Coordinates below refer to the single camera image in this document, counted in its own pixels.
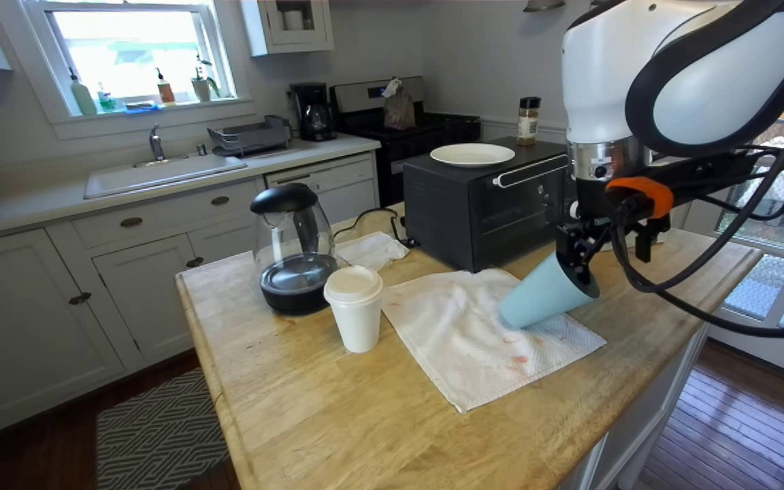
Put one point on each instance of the pump soap bottle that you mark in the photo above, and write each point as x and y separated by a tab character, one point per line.
201	85

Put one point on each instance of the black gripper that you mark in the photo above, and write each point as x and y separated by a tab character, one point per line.
604	220

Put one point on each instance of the white glass door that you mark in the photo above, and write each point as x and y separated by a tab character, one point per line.
764	282

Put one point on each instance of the blue sponge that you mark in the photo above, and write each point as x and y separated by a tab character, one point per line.
142	107

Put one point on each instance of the black toaster oven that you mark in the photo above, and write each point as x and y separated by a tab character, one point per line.
464	220

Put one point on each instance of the white framed window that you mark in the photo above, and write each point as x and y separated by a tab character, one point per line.
128	49

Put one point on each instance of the white wood-top kitchen island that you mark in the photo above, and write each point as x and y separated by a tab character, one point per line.
338	418

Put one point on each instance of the white paper napkin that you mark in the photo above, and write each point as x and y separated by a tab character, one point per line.
367	248

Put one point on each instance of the grey patterned rug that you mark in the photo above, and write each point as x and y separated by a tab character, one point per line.
155	437

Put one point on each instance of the white plate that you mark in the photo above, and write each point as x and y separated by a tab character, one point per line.
471	157

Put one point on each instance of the light blue plastic cup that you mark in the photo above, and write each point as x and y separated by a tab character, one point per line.
542	294

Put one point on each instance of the spice shaker jar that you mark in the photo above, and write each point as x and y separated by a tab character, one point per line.
529	123

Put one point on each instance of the white cloth towel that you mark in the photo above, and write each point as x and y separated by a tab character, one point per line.
455	335

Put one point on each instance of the brown paper bag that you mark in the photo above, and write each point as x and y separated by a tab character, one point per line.
397	111

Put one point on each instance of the small amber bottle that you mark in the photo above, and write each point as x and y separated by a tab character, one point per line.
163	89

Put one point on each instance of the black coffee maker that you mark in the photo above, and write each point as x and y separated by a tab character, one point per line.
312	117

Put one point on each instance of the white kitchen sink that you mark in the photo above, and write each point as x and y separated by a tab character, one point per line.
161	173

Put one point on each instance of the white base cabinets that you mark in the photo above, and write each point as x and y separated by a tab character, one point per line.
38	309

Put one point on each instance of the glass electric kettle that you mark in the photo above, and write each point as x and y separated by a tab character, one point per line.
298	282

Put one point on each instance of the grey dish rack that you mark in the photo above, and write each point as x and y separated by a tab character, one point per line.
245	138

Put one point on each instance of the white lidded paper cup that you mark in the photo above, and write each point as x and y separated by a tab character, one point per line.
354	318

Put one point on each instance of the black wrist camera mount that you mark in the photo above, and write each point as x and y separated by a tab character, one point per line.
700	173

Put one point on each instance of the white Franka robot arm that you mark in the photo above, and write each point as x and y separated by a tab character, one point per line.
611	73

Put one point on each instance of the black kitchen stove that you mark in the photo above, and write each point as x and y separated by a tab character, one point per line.
429	131

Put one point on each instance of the chrome faucet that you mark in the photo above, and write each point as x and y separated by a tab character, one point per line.
155	146

